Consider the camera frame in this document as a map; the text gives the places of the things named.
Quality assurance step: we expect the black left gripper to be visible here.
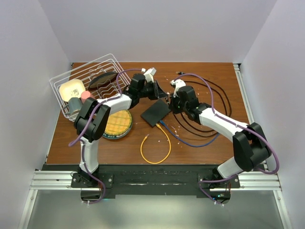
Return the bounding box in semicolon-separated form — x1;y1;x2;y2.
138;80;168;101

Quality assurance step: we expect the black network switch box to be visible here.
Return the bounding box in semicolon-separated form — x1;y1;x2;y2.
141;99;171;127

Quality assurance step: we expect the blue ethernet cable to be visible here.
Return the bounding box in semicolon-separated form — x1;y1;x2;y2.
160;120;220;148

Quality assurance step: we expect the yellow ethernet cable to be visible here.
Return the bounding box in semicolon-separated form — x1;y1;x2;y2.
140;123;172;165

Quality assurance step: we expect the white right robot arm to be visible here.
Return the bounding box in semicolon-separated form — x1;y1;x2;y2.
169;86;272;187

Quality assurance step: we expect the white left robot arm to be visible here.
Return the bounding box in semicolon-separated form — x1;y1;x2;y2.
69;73;168;187

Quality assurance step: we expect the yellow green rimmed plate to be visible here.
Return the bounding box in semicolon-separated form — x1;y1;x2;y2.
102;110;132;140

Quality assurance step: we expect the dark brown oval plate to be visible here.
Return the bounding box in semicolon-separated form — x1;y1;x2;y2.
88;72;118;91

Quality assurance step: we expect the pink cup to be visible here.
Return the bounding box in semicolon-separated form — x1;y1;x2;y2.
81;91;95;103

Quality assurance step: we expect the grey green mug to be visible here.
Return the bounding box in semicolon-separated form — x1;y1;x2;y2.
63;97;83;115

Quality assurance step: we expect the cream square bowl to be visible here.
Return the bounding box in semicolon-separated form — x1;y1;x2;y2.
59;79;86;102

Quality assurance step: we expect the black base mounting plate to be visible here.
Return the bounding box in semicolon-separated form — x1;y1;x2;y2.
71;165;240;200

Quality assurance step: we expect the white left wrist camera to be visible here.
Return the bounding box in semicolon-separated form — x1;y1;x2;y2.
143;67;156;83

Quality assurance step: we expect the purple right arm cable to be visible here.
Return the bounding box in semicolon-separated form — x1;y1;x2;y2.
173;73;280;206

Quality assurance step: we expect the white wire dish rack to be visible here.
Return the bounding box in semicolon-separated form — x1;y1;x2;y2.
50;54;131;121

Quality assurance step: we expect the aluminium frame rail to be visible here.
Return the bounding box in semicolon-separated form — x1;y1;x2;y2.
19;171;293;229

